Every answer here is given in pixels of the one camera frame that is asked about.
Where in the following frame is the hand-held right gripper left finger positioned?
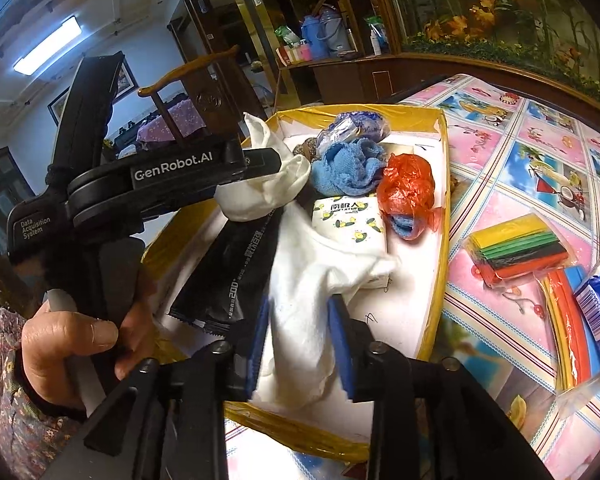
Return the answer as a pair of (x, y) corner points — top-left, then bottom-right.
(40, 295), (273, 480)

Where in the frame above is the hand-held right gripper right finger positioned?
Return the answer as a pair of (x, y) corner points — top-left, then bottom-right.
(327, 294), (556, 480)

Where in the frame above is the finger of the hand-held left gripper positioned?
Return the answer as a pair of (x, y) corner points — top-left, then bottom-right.
(244, 147), (282, 181)

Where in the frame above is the white foam box yellow tape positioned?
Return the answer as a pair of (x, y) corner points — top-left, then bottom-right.
(140, 102), (451, 463)

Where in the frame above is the white cloth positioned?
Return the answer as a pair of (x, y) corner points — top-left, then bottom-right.
(215, 112), (401, 411)

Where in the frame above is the blue knitted cloth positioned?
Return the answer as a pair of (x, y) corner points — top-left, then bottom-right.
(310, 139), (388, 197)

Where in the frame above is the blue white foil bag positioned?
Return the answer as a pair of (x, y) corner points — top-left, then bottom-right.
(316, 110), (393, 151)

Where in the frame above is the red plastic bag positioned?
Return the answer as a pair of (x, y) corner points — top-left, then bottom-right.
(377, 152), (443, 241)

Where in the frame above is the person's left forearm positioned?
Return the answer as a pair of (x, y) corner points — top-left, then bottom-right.
(0, 305), (86, 480)

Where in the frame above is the person's left hand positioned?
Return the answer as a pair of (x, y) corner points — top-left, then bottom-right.
(21, 260), (156, 411)

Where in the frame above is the purple floral cloth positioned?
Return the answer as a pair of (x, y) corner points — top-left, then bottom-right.
(135, 97), (201, 146)

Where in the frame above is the wooden chair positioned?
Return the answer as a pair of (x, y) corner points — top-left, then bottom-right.
(137, 45), (246, 146)

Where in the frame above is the black plastic packet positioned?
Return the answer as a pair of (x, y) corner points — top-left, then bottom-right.
(169, 207), (283, 338)

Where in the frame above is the large white tissue pack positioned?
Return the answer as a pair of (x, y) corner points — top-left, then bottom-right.
(311, 194), (395, 291)

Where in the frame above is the framed picture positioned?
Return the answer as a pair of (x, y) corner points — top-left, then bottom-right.
(47, 57), (138, 126)

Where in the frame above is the wooden cabinet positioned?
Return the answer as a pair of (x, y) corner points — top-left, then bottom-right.
(275, 0), (401, 111)

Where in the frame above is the green packet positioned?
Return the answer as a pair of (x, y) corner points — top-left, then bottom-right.
(275, 25), (301, 48)

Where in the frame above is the blue thermos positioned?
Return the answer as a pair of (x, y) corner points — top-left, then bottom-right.
(300, 15), (323, 61)

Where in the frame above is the grey thermos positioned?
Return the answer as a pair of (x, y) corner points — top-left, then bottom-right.
(320, 5), (353, 58)

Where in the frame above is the ceiling light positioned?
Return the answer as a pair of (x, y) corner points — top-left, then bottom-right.
(12, 15), (83, 76)

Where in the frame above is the multicoloured strips plastic packet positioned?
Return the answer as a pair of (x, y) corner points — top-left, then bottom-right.
(460, 211), (581, 290)

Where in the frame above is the red yellow long packet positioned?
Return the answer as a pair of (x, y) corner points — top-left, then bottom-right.
(537, 266), (600, 396)

